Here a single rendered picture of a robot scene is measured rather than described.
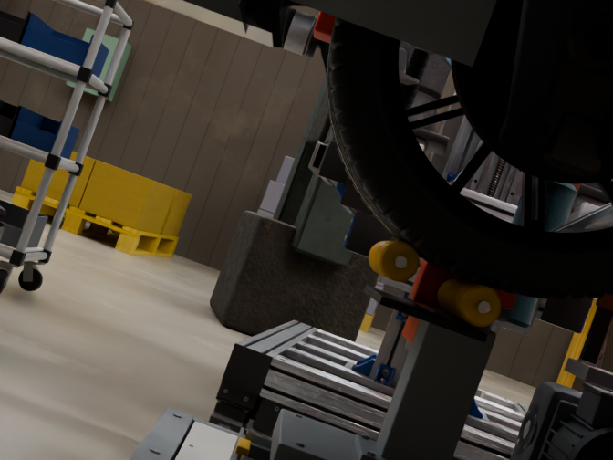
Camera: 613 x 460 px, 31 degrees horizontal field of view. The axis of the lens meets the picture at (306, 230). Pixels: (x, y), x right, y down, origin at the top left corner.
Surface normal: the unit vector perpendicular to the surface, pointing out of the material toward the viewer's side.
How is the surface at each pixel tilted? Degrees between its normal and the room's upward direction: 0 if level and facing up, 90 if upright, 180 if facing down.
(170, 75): 90
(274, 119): 90
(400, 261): 90
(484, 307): 90
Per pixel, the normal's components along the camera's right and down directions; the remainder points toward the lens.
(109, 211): -0.13, -0.05
